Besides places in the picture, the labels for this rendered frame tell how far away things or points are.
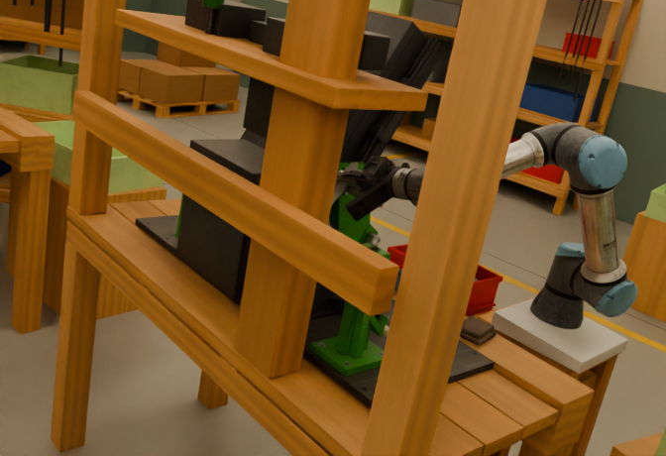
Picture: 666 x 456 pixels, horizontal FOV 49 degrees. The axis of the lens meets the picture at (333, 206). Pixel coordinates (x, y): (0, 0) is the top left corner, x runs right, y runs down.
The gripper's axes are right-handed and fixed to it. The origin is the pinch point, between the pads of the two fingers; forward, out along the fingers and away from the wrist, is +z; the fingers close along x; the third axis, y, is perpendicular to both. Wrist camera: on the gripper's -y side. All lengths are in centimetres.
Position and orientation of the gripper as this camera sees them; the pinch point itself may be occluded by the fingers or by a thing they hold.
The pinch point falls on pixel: (340, 183)
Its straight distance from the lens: 188.5
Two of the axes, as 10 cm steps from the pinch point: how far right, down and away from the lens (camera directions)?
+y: 5.5, -7.4, 3.9
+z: -6.5, -0.9, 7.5
